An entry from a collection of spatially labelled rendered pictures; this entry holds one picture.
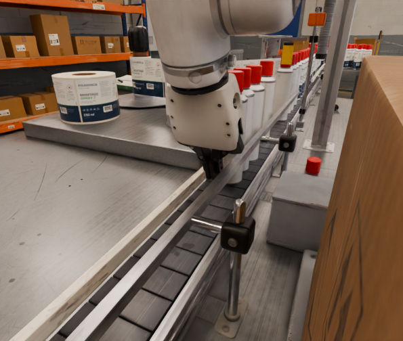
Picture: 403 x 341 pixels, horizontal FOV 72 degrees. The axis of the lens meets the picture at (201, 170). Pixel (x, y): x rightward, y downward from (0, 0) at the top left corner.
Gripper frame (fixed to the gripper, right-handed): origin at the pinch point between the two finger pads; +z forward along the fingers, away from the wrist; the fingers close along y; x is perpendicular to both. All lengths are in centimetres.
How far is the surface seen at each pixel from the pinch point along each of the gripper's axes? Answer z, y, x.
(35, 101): 127, 346, -176
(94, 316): -11.8, -3.7, 27.5
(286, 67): 9, -1, -56
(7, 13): 39, 416, -250
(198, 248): 2.0, -3.2, 13.8
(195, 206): -6.6, -3.9, 13.1
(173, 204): 1.0, 3.1, 8.7
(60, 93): 5, 63, -24
